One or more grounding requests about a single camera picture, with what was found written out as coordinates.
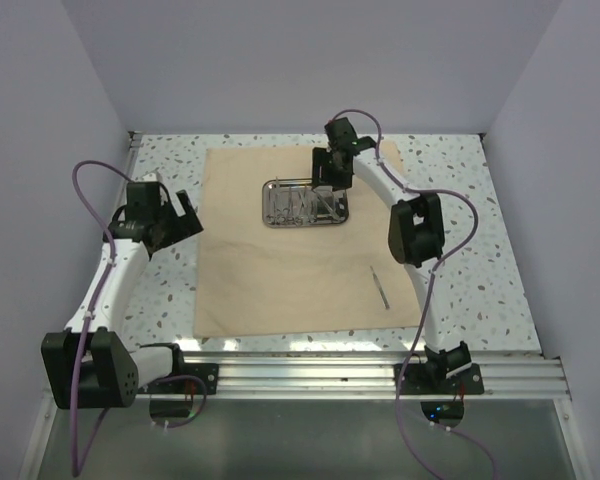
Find steel scalpel handle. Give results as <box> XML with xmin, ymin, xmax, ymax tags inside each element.
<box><xmin>314</xmin><ymin>190</ymin><xmax>340</xmax><ymax>221</ymax></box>
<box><xmin>369</xmin><ymin>265</ymin><xmax>390</xmax><ymax>310</ymax></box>

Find beige cloth wrap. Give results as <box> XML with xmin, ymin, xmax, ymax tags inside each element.
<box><xmin>194</xmin><ymin>146</ymin><xmax>420</xmax><ymax>337</ymax></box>

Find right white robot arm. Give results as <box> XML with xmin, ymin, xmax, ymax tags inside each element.
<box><xmin>311</xmin><ymin>109</ymin><xmax>478</xmax><ymax>393</ymax></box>

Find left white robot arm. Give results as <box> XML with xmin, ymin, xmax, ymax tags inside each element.
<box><xmin>41</xmin><ymin>181</ymin><xmax>203</xmax><ymax>410</ymax></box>

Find steel instrument tray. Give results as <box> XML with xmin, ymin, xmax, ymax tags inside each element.
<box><xmin>262</xmin><ymin>179</ymin><xmax>349</xmax><ymax>228</ymax></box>

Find steel scissors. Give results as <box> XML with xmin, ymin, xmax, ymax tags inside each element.
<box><xmin>289</xmin><ymin>185</ymin><xmax>313</xmax><ymax>226</ymax></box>

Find steel forceps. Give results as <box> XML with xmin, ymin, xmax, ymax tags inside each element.
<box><xmin>274</xmin><ymin>177</ymin><xmax>293</xmax><ymax>225</ymax></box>

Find left side aluminium rail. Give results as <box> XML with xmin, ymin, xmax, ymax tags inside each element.
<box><xmin>113</xmin><ymin>131</ymin><xmax>144</xmax><ymax>210</ymax></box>

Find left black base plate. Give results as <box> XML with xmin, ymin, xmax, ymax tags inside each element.
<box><xmin>145</xmin><ymin>363</ymin><xmax>220</xmax><ymax>396</ymax></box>

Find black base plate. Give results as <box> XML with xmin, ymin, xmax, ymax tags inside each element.
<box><xmin>393</xmin><ymin>354</ymin><xmax>485</xmax><ymax>396</ymax></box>
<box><xmin>145</xmin><ymin>363</ymin><xmax>220</xmax><ymax>396</ymax></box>

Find aluminium mounting rail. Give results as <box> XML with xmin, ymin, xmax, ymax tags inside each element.
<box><xmin>184</xmin><ymin>352</ymin><xmax>570</xmax><ymax>400</ymax></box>

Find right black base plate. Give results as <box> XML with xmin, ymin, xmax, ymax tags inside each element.
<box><xmin>393</xmin><ymin>354</ymin><xmax>485</xmax><ymax>396</ymax></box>

